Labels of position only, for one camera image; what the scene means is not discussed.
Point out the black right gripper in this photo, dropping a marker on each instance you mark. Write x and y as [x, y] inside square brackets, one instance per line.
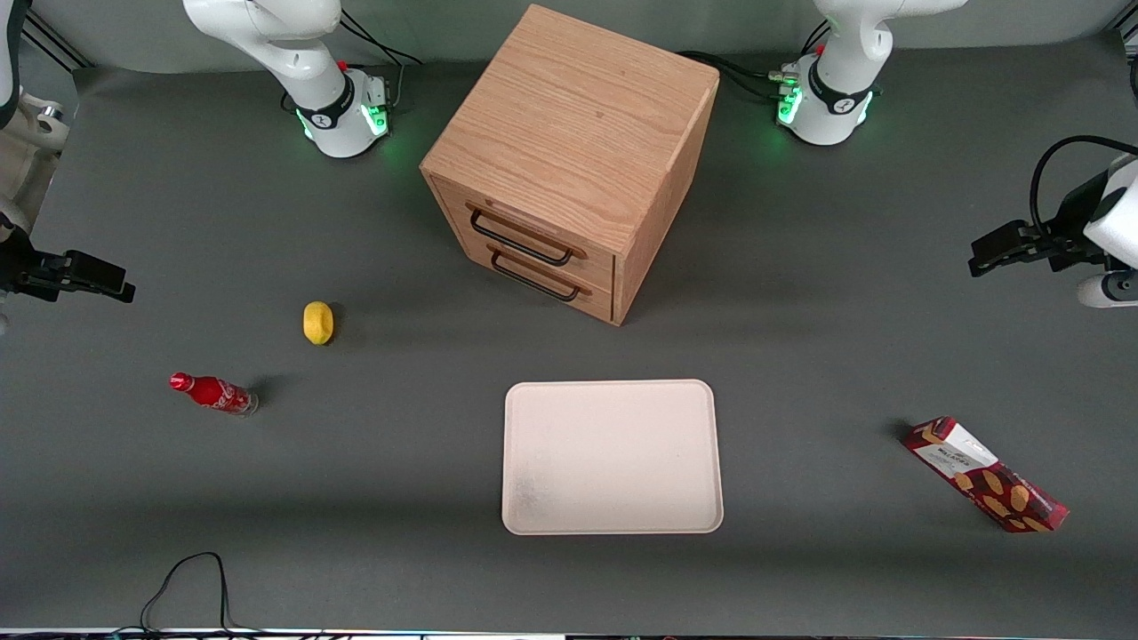
[20, 264]

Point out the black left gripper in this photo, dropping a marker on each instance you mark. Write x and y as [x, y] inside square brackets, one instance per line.
[1069, 224]

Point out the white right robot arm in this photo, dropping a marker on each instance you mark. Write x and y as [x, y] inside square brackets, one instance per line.
[329, 98]

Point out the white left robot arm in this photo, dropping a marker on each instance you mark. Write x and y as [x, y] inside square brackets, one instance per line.
[831, 98]

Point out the red cookie box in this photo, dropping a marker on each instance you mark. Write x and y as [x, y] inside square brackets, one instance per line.
[982, 476]

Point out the white rectangular tray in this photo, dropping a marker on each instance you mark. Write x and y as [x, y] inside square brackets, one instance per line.
[613, 458]

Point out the red cola bottle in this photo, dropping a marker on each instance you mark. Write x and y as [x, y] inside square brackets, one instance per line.
[213, 392]

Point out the wooden drawer front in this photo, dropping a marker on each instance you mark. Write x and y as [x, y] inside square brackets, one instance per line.
[598, 307]
[601, 265]

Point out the wooden drawer cabinet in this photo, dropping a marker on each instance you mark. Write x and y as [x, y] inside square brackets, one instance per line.
[569, 116]

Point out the aluminium frame rail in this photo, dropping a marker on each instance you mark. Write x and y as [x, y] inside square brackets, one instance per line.
[55, 44]
[1129, 34]

